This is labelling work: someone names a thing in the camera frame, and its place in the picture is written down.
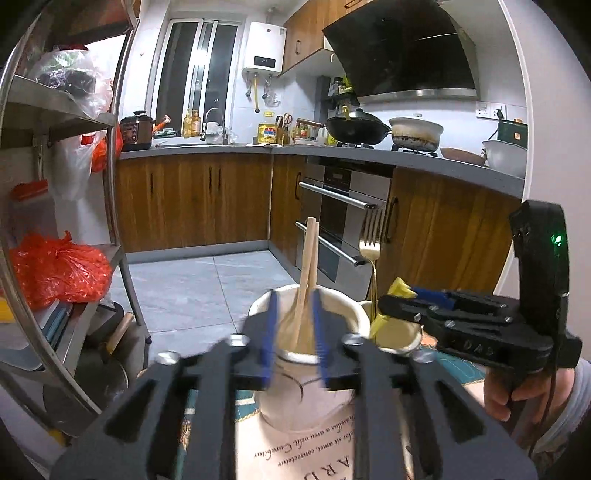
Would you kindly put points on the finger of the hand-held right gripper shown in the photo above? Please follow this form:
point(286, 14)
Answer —
point(406, 310)
point(429, 294)

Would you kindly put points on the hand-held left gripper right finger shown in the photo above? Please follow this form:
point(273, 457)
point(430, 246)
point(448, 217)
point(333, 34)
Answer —
point(321, 344)

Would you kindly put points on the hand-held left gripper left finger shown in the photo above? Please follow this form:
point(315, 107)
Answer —
point(268, 344)

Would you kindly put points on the white ceramic double utensil holder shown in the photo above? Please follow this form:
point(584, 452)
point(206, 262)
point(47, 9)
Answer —
point(300, 406)

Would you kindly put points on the gold metal fork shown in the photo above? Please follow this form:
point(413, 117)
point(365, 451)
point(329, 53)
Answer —
point(371, 249)

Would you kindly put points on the wooden chopstick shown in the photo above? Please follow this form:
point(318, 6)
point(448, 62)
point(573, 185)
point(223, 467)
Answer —
point(314, 263)
point(308, 249)

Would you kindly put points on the person's right hand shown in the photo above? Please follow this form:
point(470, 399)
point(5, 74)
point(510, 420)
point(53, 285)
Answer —
point(501, 392)

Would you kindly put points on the wooden cabinet beside oven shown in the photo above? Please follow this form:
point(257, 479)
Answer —
point(443, 230)

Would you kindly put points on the white bowl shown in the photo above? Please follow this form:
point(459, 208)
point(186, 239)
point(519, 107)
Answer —
point(505, 159)

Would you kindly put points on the printed quilted tablecloth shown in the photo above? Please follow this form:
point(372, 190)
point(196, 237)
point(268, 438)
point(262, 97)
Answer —
point(300, 457)

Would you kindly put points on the built-in steel oven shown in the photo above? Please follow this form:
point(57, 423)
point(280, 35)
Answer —
point(337, 207)

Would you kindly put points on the green box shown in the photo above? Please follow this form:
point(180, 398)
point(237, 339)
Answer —
point(515, 134)

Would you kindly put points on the brown bowl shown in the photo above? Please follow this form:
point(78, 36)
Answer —
point(461, 156)

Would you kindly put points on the white casserole pot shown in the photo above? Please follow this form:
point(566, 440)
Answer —
point(415, 134)

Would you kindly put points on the wooden sink base cabinet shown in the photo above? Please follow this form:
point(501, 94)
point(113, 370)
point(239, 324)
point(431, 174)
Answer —
point(184, 203)

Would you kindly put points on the grey kitchen countertop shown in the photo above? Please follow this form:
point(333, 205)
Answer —
point(323, 152)

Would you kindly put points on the black wok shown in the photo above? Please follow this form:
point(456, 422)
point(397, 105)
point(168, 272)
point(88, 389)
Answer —
point(358, 129)

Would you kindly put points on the round metal pan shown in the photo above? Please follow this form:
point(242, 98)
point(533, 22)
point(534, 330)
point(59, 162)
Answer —
point(92, 392)

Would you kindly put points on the yellow spatula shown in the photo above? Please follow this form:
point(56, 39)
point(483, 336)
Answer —
point(346, 113)

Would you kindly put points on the yellow cooking oil bottle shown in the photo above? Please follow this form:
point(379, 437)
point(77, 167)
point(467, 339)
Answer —
point(266, 134)

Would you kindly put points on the knife block with scissors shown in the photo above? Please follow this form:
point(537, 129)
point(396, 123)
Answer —
point(284, 131)

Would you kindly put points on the stack of flat trays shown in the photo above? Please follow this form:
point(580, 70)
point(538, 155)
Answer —
point(51, 323)

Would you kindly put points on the black spice rack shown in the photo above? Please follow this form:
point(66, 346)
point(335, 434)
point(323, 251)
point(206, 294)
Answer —
point(339, 94)

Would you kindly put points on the chrome kitchen faucet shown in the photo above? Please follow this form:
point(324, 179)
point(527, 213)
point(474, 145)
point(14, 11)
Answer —
point(224, 129)

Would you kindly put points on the large red plastic bag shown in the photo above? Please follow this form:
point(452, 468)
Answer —
point(55, 272)

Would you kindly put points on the amber liquid bottles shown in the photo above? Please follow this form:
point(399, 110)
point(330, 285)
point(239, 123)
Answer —
point(191, 124)

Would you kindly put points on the orange kitchen tool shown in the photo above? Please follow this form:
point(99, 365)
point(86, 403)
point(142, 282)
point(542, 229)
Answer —
point(162, 125)

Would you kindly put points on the black range hood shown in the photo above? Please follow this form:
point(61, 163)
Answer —
point(406, 50)

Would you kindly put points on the red electric pressure cooker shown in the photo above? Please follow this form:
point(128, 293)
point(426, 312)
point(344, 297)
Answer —
point(136, 131)

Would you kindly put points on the hanging red plastic bag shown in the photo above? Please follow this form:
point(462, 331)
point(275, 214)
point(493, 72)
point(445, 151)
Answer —
point(104, 152)

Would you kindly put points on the stainless steel shelf rack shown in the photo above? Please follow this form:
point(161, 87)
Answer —
point(111, 138)

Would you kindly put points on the hanging white plastic bag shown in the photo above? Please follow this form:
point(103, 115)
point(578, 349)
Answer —
point(74, 170)

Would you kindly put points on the yellow sponge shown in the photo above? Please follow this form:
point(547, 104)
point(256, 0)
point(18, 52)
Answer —
point(5, 309)

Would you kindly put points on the plastic container with red lid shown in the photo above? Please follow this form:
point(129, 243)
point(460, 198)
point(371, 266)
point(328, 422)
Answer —
point(30, 207)

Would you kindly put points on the sliding glass window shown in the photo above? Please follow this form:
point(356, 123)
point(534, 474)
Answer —
point(198, 69)

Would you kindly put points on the white gas water heater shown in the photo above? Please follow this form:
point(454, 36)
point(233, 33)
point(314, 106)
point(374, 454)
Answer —
point(265, 46)

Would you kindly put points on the clear plastic bag of goods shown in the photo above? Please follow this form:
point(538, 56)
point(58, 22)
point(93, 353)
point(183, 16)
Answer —
point(74, 74)

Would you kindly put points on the white wall socket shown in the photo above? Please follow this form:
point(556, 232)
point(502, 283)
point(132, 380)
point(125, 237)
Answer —
point(490, 110)

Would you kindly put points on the wooden wall cabinet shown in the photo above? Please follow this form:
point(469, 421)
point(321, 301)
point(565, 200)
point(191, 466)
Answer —
point(304, 37)

